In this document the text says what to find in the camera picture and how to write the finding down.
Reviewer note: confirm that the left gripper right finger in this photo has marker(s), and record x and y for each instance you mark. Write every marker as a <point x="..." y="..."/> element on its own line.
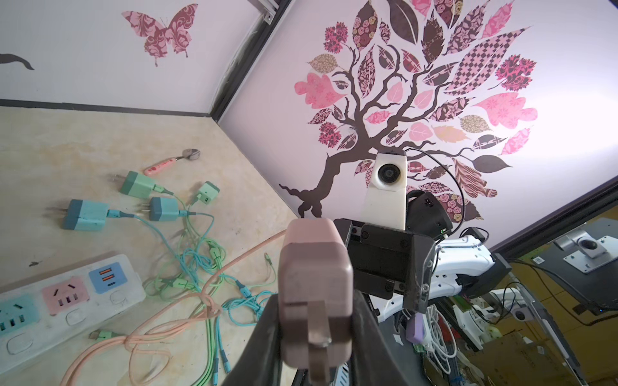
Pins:
<point x="371" y="363"/>

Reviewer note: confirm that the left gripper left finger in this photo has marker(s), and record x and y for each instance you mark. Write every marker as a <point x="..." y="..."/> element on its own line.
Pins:
<point x="260" y="363"/>

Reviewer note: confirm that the small green charger plug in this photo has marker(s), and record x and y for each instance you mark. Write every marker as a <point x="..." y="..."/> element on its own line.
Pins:
<point x="206" y="193"/>

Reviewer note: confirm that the teal charger plug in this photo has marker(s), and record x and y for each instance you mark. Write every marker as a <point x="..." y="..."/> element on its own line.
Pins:
<point x="160" y="209"/>
<point x="87" y="215"/>

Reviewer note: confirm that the white multicolour power strip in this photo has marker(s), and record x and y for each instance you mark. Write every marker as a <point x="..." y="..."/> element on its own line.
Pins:
<point x="39" y="314"/>

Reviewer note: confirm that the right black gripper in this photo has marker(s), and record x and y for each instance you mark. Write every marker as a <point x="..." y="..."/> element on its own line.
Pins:
<point x="388" y="261"/>

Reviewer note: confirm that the pink charger plug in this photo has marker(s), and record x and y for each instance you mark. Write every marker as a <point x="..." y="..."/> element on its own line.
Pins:
<point x="315" y="299"/>

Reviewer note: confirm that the pink handled spoon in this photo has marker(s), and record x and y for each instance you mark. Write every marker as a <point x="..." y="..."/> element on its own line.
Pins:
<point x="188" y="154"/>

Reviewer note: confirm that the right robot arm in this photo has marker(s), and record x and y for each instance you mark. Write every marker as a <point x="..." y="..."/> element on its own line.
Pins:
<point x="462" y="266"/>

